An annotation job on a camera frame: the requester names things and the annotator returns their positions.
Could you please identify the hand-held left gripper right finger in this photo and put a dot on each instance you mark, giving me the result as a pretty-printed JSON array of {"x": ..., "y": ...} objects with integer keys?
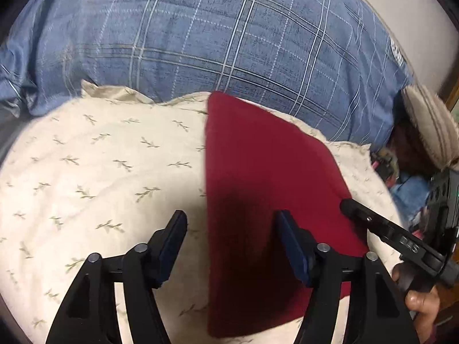
[{"x": 292, "y": 247}]

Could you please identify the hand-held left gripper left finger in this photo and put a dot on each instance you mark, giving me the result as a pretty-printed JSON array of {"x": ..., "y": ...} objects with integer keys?
[{"x": 168, "y": 254}]

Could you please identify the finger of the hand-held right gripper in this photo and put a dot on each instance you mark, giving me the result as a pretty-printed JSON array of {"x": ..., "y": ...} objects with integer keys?
[{"x": 391, "y": 233}]

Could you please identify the dark red garment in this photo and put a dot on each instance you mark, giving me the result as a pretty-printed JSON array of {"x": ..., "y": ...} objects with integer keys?
[{"x": 258, "y": 168}]

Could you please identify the person's right hand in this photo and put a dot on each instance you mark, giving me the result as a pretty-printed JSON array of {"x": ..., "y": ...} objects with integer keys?
[{"x": 423, "y": 308}]

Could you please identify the light blue cloth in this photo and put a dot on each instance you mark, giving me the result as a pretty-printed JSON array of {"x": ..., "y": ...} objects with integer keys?
[{"x": 408, "y": 193}]

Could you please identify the pink multicoloured item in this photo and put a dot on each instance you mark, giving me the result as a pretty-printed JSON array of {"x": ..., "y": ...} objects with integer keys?
[{"x": 385, "y": 165}]

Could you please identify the beige ribbed cushion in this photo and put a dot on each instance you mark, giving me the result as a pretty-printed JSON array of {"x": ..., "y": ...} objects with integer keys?
[{"x": 430, "y": 125}]

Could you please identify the cream leaf-print pillow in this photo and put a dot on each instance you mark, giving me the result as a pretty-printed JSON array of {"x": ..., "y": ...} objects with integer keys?
[{"x": 107, "y": 172}]

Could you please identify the blue plaid pillow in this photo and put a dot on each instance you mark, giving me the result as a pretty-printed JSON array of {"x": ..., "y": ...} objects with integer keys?
[{"x": 200, "y": 36}]

